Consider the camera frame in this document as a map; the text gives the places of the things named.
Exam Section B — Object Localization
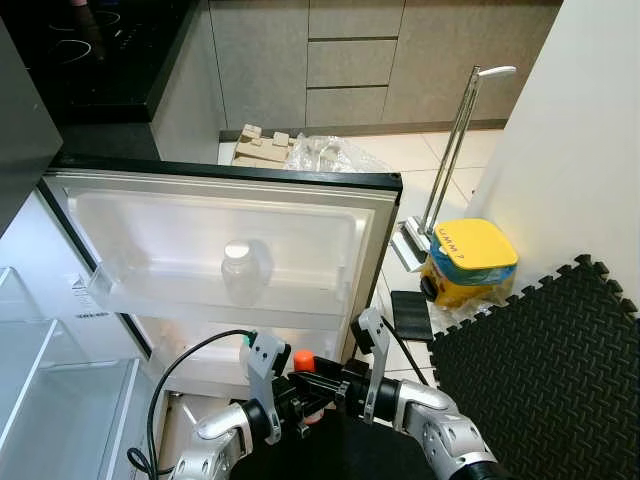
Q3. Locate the silver fridge door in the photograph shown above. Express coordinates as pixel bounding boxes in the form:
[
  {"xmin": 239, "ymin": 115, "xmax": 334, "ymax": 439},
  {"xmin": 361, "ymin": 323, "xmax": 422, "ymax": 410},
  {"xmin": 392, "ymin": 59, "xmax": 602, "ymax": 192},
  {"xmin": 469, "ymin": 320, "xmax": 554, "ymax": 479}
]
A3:
[{"xmin": 38, "ymin": 153, "xmax": 404, "ymax": 401}]

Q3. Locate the clear fridge drawer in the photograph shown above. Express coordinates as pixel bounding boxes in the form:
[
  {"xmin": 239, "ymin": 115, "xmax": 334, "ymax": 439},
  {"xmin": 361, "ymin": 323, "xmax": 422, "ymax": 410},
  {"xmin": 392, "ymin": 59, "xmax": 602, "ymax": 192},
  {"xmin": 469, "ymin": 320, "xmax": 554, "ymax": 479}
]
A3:
[{"xmin": 0, "ymin": 358, "xmax": 143, "ymax": 480}]

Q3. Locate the black flat rectangular pad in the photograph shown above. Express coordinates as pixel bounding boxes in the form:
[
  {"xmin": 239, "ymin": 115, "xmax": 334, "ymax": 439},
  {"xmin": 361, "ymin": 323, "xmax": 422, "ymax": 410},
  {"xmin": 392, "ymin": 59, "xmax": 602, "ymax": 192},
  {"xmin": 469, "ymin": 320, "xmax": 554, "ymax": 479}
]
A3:
[{"xmin": 389, "ymin": 290, "xmax": 434, "ymax": 344}]

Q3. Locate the clear bottle white cap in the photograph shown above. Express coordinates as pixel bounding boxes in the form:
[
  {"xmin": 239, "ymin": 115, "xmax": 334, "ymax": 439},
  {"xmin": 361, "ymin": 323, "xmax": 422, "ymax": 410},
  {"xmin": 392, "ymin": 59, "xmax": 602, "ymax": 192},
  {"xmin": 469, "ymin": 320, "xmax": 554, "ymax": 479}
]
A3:
[{"xmin": 220, "ymin": 240, "xmax": 275, "ymax": 307}]

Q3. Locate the silver folding hand trolley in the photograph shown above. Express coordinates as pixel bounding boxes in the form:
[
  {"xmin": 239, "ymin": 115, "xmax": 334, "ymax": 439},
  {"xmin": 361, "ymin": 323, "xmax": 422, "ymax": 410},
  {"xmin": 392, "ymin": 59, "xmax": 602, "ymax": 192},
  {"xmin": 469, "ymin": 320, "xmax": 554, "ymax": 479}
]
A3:
[{"xmin": 390, "ymin": 65, "xmax": 519, "ymax": 274}]

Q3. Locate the yellow-lidded container blue label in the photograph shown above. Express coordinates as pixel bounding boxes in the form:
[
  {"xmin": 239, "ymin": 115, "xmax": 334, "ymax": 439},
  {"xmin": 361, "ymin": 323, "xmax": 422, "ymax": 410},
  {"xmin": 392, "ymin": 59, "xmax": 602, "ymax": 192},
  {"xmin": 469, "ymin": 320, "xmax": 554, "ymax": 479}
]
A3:
[{"xmin": 420, "ymin": 218, "xmax": 520, "ymax": 310}]

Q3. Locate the black foam puzzle mat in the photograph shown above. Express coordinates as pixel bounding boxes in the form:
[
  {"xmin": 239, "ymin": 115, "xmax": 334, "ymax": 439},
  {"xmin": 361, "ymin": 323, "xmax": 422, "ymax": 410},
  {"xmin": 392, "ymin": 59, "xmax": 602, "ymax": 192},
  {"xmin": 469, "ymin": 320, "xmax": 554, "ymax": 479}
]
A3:
[{"xmin": 425, "ymin": 254, "xmax": 640, "ymax": 480}]

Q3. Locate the clear bubble wrap bag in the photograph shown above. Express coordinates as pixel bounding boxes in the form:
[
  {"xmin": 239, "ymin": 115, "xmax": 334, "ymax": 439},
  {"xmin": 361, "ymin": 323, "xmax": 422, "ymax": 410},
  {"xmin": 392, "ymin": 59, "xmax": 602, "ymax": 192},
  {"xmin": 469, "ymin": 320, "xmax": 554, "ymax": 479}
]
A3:
[{"xmin": 288, "ymin": 133, "xmax": 398, "ymax": 177}]

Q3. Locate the beige cardboard packing insert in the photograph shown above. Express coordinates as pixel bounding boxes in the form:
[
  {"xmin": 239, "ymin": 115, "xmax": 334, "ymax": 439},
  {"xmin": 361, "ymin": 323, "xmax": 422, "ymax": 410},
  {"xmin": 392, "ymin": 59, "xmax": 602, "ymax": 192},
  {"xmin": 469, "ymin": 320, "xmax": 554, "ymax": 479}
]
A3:
[{"xmin": 230, "ymin": 124, "xmax": 293, "ymax": 169}]

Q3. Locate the grey kitchen cabinet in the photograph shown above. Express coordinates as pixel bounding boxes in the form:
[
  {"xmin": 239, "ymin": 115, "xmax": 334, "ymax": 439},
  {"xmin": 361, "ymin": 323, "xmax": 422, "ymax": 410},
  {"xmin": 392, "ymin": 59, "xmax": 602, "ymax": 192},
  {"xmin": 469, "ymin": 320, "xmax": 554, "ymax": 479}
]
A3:
[{"xmin": 150, "ymin": 0, "xmax": 563, "ymax": 138}]

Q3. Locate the silver freezer door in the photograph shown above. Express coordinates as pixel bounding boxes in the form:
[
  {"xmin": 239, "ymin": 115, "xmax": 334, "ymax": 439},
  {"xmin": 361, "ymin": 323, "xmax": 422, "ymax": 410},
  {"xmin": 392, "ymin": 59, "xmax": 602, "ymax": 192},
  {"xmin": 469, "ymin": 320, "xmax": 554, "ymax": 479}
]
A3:
[{"xmin": 0, "ymin": 20, "xmax": 64, "ymax": 238}]

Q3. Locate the black kitchen counter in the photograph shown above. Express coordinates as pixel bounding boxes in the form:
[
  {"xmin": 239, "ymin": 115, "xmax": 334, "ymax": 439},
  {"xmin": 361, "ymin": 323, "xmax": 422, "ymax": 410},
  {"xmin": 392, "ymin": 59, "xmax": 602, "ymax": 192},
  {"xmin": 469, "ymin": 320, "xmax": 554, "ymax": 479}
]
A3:
[{"xmin": 0, "ymin": 0, "xmax": 208, "ymax": 128}]

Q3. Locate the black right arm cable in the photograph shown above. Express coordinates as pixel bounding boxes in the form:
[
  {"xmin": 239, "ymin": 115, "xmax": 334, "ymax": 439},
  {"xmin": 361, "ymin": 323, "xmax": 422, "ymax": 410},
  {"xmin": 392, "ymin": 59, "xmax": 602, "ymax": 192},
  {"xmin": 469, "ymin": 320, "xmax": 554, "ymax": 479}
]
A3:
[{"xmin": 384, "ymin": 317, "xmax": 431, "ymax": 387}]

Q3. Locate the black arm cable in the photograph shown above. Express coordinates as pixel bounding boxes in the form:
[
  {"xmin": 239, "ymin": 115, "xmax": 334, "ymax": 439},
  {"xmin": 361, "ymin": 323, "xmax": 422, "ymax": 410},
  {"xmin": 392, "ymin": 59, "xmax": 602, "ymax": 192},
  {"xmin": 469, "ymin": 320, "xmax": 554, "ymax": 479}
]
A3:
[
  {"xmin": 384, "ymin": 317, "xmax": 431, "ymax": 387},
  {"xmin": 125, "ymin": 330, "xmax": 261, "ymax": 477}
]

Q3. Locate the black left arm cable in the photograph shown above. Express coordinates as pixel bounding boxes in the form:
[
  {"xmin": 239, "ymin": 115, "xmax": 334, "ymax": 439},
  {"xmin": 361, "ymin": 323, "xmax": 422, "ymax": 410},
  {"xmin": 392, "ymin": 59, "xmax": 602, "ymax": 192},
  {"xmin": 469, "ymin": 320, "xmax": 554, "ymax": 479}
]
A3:
[{"xmin": 125, "ymin": 330, "xmax": 261, "ymax": 477}]

